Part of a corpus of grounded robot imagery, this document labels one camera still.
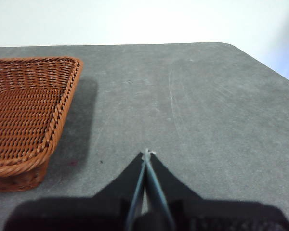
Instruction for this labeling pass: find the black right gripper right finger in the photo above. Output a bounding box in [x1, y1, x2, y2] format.
[147, 153, 289, 231]

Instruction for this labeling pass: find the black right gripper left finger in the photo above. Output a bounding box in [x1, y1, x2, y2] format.
[3, 151, 146, 231]

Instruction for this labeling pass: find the brown woven wicker basket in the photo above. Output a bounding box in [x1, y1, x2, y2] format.
[0, 56, 84, 193]

